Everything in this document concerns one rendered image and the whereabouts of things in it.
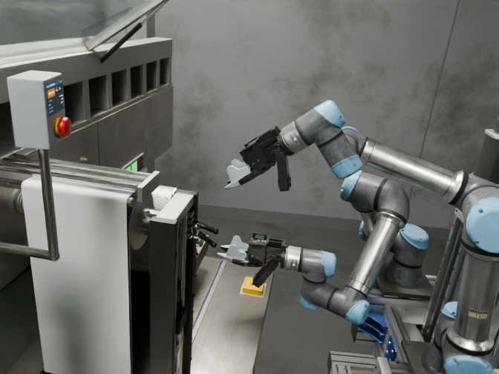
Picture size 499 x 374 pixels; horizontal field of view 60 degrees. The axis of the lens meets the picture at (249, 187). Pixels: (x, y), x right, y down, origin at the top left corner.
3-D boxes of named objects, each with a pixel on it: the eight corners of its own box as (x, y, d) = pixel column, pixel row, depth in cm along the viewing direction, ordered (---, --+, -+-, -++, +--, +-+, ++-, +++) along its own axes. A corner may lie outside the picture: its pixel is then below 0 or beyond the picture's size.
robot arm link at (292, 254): (298, 263, 140) (296, 277, 133) (284, 260, 141) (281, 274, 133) (301, 243, 137) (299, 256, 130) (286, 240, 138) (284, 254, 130)
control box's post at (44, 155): (56, 259, 72) (44, 144, 65) (47, 257, 72) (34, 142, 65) (61, 254, 74) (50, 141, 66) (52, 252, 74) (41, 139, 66)
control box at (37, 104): (61, 151, 62) (55, 81, 58) (14, 148, 62) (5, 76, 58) (78, 137, 69) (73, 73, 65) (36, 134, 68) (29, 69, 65)
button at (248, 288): (261, 296, 151) (262, 291, 150) (241, 293, 151) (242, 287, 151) (264, 285, 157) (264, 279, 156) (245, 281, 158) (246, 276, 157)
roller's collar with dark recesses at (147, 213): (161, 243, 101) (161, 217, 98) (137, 238, 101) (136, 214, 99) (171, 230, 106) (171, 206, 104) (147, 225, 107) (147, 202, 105)
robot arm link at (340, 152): (367, 157, 117) (345, 123, 116) (363, 171, 107) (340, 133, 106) (341, 171, 121) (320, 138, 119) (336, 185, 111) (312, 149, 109)
